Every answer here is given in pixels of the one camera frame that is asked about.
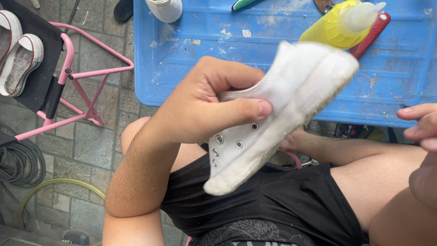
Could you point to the person's right hand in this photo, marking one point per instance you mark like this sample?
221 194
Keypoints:
425 136

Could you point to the person's left hand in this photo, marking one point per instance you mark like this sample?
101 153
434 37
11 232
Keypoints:
191 106

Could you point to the person's right fingers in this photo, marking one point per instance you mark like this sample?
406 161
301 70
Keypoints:
421 128

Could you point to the white canvas sneaker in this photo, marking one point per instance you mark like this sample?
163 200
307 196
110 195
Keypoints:
273 112

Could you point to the blue plastic table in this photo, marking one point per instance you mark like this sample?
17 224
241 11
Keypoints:
392 78

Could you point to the person's right leg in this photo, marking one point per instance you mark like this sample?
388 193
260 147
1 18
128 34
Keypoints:
368 170

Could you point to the yellow glue bottle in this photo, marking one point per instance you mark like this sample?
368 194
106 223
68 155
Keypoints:
327 30

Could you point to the brown bladed tool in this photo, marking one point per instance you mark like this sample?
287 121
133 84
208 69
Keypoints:
323 5

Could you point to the black shorts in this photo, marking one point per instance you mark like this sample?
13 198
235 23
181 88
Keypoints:
273 205

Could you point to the black patterned shirt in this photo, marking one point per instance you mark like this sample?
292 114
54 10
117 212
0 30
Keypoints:
252 232

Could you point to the white canvas shoe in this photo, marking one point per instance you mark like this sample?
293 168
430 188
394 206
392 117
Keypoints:
165 10

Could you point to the black shoe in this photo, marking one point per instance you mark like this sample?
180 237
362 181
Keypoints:
123 10

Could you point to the black plastic device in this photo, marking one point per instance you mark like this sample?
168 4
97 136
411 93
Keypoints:
76 238

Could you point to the pink folding chair black seat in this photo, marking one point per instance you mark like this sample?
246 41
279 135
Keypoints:
44 82

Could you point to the pink metal chair frame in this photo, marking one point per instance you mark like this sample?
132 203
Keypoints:
295 159

